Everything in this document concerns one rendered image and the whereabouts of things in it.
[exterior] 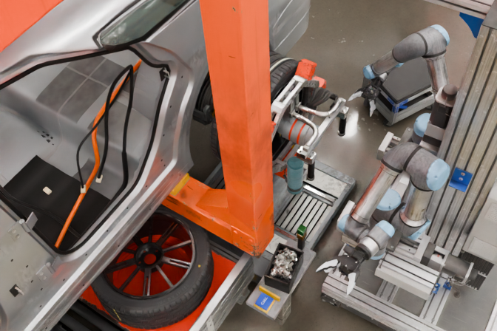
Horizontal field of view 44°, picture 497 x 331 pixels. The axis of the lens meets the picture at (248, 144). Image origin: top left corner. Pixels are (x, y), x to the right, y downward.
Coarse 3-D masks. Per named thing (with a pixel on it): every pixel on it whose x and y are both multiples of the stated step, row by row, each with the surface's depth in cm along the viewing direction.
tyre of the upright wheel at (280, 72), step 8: (272, 56) 318; (280, 56) 322; (272, 64) 312; (280, 64) 313; (288, 64) 314; (296, 64) 317; (272, 72) 308; (280, 72) 307; (288, 72) 311; (272, 80) 304; (280, 80) 306; (272, 88) 303; (304, 88) 342; (272, 96) 305; (304, 96) 347; (304, 104) 353; (216, 128) 312; (216, 136) 315; (216, 144) 318; (216, 152) 324; (280, 152) 354; (272, 160) 348
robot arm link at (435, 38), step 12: (432, 36) 289; (444, 36) 290; (432, 48) 290; (444, 48) 293; (432, 60) 295; (444, 60) 297; (432, 72) 298; (444, 72) 297; (432, 84) 302; (444, 84) 299
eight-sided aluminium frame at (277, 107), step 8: (296, 80) 311; (304, 80) 311; (312, 80) 322; (288, 88) 308; (296, 88) 308; (280, 96) 305; (288, 96) 305; (272, 104) 303; (280, 104) 302; (288, 104) 306; (272, 112) 303; (280, 112) 301; (304, 112) 349; (272, 136) 305; (288, 144) 350; (296, 144) 349; (280, 160) 344; (272, 168) 327; (280, 168) 340
